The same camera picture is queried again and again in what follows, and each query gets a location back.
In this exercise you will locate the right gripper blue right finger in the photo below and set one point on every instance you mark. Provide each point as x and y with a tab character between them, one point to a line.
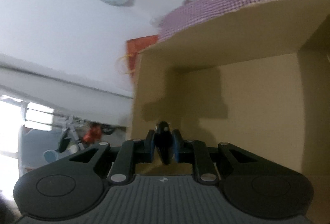
177	144

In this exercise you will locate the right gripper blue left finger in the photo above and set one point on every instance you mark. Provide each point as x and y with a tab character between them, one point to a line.
149	146

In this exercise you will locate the black cylindrical tube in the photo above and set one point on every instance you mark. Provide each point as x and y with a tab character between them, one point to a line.
164	142

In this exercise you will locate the brown cardboard box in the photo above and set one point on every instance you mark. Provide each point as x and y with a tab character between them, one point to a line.
257	78

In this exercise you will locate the red gift bag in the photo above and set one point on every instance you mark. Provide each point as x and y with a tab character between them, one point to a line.
126	64

